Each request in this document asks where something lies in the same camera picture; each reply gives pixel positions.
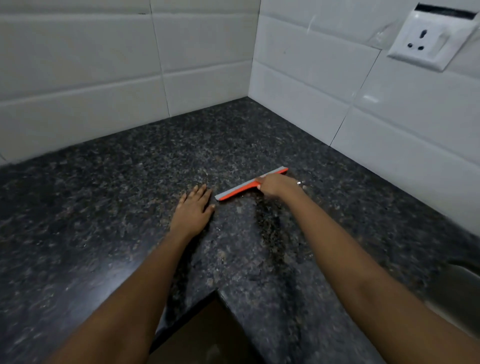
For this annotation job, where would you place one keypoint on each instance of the person's left hand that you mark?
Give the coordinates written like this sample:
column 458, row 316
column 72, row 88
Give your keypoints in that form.
column 191, row 213

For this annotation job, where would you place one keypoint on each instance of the person's right hand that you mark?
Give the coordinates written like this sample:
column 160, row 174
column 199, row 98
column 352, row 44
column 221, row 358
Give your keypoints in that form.
column 279, row 185

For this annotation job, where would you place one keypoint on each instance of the orange squeegee with grey blade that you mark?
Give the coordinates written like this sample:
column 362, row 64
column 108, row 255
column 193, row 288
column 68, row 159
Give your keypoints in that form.
column 232, row 193

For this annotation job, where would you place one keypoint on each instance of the person's left forearm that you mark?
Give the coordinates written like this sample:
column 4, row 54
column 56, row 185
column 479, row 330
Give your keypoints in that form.
column 123, row 307

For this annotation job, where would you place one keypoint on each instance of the person's right forearm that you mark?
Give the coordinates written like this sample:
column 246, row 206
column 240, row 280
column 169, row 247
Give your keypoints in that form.
column 375, row 285

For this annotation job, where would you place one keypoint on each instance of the black speckled granite countertop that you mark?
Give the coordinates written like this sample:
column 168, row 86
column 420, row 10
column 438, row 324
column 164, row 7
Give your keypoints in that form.
column 93, row 206

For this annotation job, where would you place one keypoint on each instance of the stainless steel sink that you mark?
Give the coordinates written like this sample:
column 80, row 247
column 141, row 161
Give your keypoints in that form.
column 461, row 292

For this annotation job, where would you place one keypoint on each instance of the white wall socket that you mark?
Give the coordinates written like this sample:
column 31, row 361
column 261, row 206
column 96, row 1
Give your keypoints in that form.
column 423, row 37

